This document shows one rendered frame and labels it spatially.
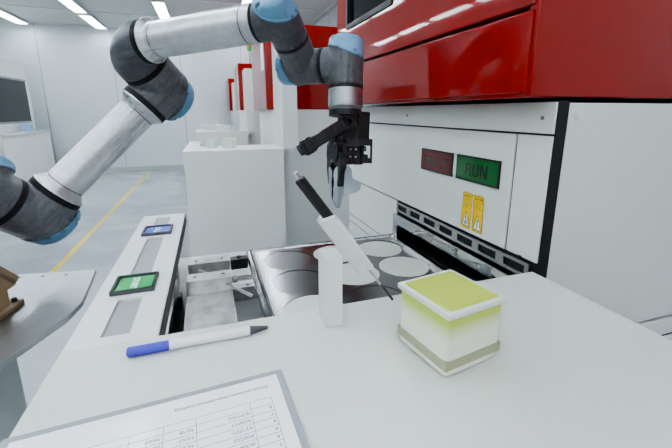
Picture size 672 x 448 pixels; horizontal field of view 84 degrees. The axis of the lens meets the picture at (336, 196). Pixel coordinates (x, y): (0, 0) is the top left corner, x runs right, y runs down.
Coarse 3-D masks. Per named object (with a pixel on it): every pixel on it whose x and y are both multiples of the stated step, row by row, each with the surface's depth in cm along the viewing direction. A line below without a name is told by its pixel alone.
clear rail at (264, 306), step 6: (246, 252) 82; (252, 258) 78; (252, 264) 75; (252, 270) 73; (252, 276) 71; (258, 276) 70; (258, 282) 67; (258, 288) 65; (258, 294) 63; (264, 294) 63; (258, 300) 62; (264, 300) 61; (264, 306) 59; (264, 312) 57; (270, 312) 58
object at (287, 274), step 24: (360, 240) 90; (384, 240) 90; (264, 264) 76; (288, 264) 76; (312, 264) 76; (432, 264) 76; (264, 288) 67; (288, 288) 66; (312, 288) 66; (360, 288) 66
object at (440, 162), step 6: (426, 150) 83; (426, 156) 83; (432, 156) 81; (438, 156) 79; (444, 156) 77; (450, 156) 75; (426, 162) 83; (432, 162) 81; (438, 162) 79; (444, 162) 77; (450, 162) 75; (432, 168) 81; (438, 168) 79; (444, 168) 77; (450, 168) 75
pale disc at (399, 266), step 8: (384, 264) 76; (392, 264) 76; (400, 264) 76; (408, 264) 76; (416, 264) 76; (424, 264) 76; (392, 272) 72; (400, 272) 72; (408, 272) 72; (416, 272) 72; (424, 272) 72
